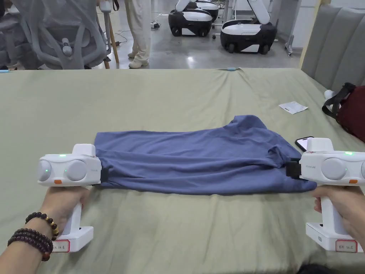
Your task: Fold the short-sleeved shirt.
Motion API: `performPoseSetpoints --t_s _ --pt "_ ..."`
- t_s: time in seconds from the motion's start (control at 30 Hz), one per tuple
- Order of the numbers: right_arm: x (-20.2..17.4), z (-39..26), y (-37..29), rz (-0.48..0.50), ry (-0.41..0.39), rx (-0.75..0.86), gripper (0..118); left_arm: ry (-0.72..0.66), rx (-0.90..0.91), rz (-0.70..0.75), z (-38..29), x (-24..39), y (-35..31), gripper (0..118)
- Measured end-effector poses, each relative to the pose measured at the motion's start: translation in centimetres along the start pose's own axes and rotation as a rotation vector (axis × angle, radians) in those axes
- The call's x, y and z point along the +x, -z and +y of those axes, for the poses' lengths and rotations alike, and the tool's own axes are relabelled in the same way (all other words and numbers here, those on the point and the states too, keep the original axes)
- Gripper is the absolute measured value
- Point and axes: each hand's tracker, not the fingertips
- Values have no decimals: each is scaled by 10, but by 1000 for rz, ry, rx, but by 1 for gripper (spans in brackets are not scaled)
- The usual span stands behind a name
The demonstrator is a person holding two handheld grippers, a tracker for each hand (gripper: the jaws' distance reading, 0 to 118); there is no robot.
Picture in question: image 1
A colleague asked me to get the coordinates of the grey padded headboard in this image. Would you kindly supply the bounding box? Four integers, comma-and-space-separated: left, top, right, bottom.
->
301, 5, 365, 92

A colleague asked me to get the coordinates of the grey mesh office chair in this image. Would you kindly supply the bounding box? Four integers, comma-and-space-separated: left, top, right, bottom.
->
0, 0, 112, 70

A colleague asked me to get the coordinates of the blue shirt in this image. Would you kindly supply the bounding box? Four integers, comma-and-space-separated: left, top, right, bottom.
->
93, 115, 318, 196

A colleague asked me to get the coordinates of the bed with pale green sheet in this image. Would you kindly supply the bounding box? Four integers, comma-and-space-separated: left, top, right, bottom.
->
0, 67, 365, 274

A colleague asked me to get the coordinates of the white and black robot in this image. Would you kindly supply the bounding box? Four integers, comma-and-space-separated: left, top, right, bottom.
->
168, 0, 213, 37
220, 0, 278, 55
195, 0, 220, 23

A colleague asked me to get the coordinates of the person's right forearm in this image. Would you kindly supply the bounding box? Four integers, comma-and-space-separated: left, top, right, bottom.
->
345, 213, 365, 253

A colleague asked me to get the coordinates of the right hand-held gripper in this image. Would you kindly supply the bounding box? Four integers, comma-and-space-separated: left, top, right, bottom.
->
286, 138, 365, 253

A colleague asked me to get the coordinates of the dark red bag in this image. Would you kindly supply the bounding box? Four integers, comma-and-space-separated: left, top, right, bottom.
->
322, 82, 365, 143

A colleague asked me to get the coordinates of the person's left hand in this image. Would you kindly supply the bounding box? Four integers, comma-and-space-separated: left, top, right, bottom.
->
34, 185, 93, 240

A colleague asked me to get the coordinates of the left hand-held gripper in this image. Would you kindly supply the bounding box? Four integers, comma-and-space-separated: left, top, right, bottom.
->
37, 144, 109, 253

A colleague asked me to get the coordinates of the person's right hand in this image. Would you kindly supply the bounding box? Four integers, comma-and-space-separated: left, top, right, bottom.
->
310, 184, 365, 229

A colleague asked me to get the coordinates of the black phone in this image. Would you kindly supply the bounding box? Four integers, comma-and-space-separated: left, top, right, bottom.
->
295, 137, 315, 152

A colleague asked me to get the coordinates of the wooden table leg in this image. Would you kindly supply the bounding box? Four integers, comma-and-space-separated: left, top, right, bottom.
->
106, 11, 120, 63

